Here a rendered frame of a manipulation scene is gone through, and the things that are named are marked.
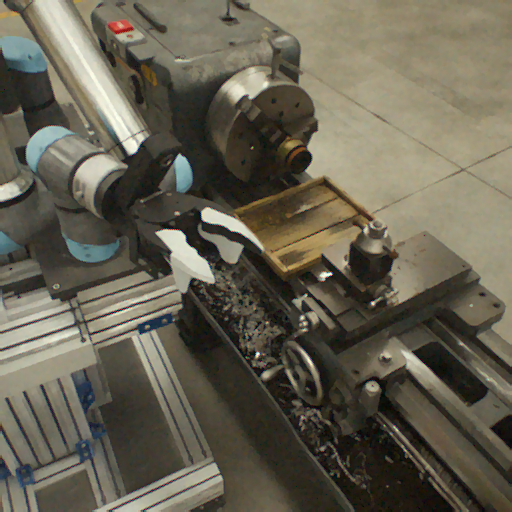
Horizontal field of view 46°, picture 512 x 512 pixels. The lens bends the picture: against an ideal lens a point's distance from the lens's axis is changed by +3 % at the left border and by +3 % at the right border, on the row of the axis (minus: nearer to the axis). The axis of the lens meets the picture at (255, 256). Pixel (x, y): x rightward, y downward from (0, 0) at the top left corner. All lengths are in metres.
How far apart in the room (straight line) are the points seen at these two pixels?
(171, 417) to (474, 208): 2.02
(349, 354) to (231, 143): 0.68
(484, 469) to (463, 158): 2.59
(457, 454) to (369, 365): 0.25
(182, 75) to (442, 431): 1.13
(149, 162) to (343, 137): 3.19
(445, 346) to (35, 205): 1.01
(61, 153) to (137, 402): 1.49
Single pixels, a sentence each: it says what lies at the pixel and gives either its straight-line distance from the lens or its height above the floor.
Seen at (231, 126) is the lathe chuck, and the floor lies 1.16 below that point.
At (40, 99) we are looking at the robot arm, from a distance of 1.64.
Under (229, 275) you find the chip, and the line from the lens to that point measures 2.04.
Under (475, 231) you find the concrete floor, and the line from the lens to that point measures 3.27.
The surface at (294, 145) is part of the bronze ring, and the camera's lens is 1.67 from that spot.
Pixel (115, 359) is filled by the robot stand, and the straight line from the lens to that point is 2.32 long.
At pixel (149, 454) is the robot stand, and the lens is 2.09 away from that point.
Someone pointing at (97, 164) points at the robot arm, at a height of 1.60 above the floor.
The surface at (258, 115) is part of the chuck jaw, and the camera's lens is 1.65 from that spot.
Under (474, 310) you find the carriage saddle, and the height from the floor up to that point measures 0.90.
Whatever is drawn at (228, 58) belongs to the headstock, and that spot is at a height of 1.25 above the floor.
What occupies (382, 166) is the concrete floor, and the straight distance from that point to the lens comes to 3.60.
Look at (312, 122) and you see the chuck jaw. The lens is 1.79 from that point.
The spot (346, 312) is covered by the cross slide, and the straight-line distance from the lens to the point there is 1.43.
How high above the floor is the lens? 2.03
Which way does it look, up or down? 44 degrees down
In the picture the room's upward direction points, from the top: straight up
